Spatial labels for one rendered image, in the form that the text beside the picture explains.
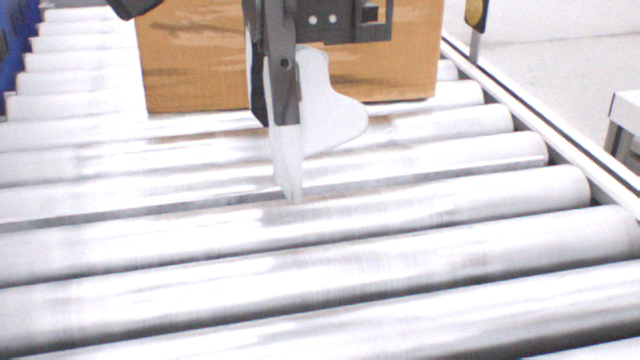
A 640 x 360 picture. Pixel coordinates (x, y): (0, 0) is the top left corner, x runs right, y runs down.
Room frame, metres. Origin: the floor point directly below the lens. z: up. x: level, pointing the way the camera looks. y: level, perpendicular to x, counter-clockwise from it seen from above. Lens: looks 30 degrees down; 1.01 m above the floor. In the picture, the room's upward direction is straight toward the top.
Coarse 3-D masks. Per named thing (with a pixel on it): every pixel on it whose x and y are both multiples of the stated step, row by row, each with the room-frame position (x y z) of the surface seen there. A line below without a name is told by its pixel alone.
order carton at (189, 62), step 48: (192, 0) 0.58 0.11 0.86; (240, 0) 0.59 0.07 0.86; (384, 0) 0.61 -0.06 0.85; (432, 0) 0.62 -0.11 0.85; (144, 48) 0.58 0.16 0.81; (192, 48) 0.58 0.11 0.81; (240, 48) 0.59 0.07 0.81; (336, 48) 0.60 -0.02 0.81; (384, 48) 0.61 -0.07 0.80; (432, 48) 0.62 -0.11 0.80; (144, 96) 0.58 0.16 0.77; (192, 96) 0.58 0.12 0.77; (240, 96) 0.59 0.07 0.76; (384, 96) 0.61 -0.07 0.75; (432, 96) 0.62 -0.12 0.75
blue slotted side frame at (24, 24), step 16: (0, 0) 0.84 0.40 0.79; (16, 0) 0.93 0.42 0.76; (32, 0) 1.04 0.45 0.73; (0, 16) 0.82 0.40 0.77; (16, 16) 0.91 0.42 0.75; (32, 16) 1.01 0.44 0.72; (16, 32) 0.88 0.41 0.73; (32, 32) 0.99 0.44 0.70; (16, 48) 0.86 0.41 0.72; (0, 64) 0.76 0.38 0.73; (16, 64) 0.84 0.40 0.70; (0, 80) 0.74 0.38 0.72; (0, 96) 0.72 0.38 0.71; (0, 112) 0.71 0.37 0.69
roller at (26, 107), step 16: (448, 64) 0.72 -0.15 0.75; (448, 80) 0.70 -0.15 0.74; (16, 96) 0.62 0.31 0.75; (32, 96) 0.62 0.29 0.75; (48, 96) 0.62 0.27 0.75; (64, 96) 0.62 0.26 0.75; (80, 96) 0.62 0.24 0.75; (96, 96) 0.63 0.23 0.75; (112, 96) 0.63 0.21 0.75; (128, 96) 0.63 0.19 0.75; (16, 112) 0.60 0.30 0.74; (32, 112) 0.60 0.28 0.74; (48, 112) 0.60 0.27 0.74; (64, 112) 0.61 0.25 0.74; (80, 112) 0.61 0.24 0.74; (96, 112) 0.61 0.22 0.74
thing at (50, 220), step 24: (456, 168) 0.48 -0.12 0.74; (480, 168) 0.48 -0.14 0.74; (504, 168) 0.49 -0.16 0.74; (240, 192) 0.44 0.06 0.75; (264, 192) 0.44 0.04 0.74; (312, 192) 0.45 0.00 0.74; (336, 192) 0.46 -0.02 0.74; (24, 216) 0.41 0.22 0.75; (48, 216) 0.41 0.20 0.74; (72, 216) 0.41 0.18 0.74; (96, 216) 0.41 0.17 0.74; (120, 216) 0.42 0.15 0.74
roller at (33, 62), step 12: (120, 48) 0.77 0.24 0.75; (132, 48) 0.77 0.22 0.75; (36, 60) 0.73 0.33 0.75; (48, 60) 0.73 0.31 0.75; (60, 60) 0.74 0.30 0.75; (72, 60) 0.74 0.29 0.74; (84, 60) 0.74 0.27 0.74; (96, 60) 0.74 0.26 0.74; (108, 60) 0.75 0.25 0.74; (120, 60) 0.75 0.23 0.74; (132, 60) 0.75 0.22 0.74; (24, 72) 0.73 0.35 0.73
